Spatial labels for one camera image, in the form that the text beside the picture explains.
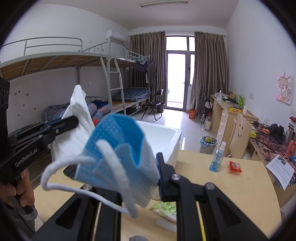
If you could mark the wooden smiley chair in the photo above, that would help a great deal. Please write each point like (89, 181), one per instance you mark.
(240, 137)

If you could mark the green tissue pack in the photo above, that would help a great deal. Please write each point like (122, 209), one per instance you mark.
(166, 210)

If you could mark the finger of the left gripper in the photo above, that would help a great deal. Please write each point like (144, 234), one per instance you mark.
(62, 126)

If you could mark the orange bag on floor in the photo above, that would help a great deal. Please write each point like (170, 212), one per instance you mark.
(192, 114)

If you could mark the black smartphone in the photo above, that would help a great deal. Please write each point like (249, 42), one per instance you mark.
(70, 171)

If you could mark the white air conditioner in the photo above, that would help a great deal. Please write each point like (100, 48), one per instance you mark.
(114, 35)

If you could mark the brown curtain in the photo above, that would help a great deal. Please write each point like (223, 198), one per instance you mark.
(211, 68)
(151, 74)

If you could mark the blue plaid mattress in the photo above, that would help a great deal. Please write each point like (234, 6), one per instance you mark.
(135, 94)

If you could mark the white foam stick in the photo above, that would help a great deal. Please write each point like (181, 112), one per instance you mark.
(170, 227)

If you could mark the wooden desk with drawers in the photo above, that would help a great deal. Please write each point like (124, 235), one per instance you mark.
(223, 121)

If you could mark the person's left hand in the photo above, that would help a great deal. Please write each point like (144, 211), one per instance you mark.
(23, 189)

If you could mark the white paper sheet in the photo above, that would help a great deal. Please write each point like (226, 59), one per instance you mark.
(281, 169)

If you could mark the trash bin with blue bag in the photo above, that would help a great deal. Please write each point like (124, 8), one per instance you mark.
(208, 144)

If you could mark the balcony glass door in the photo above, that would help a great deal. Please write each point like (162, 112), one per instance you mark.
(180, 71)

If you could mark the blue surgical face mask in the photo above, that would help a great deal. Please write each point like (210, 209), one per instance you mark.
(117, 157)

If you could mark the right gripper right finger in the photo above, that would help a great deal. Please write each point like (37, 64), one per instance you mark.
(203, 211)

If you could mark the grey sock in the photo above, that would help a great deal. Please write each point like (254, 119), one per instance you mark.
(138, 238)

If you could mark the blue spray bottle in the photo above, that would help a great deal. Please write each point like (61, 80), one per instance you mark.
(218, 157)

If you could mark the anime wall picture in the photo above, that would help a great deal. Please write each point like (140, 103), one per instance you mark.
(284, 89)

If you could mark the ceiling tube light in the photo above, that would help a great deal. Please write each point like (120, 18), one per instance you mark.
(159, 3)

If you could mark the red snack packet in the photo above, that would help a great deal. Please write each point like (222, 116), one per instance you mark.
(234, 167)

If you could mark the right brown curtain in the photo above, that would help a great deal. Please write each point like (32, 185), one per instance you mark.
(211, 68)

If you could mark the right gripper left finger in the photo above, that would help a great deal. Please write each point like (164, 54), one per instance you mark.
(75, 217)

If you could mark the metal bunk bed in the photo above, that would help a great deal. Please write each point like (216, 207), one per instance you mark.
(111, 55)

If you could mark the left brown curtain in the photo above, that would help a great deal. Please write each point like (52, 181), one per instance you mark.
(151, 74)

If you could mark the black folding chair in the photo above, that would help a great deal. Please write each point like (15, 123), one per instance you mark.
(153, 104)

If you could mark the white foam box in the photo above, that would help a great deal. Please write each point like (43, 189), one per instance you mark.
(163, 140)

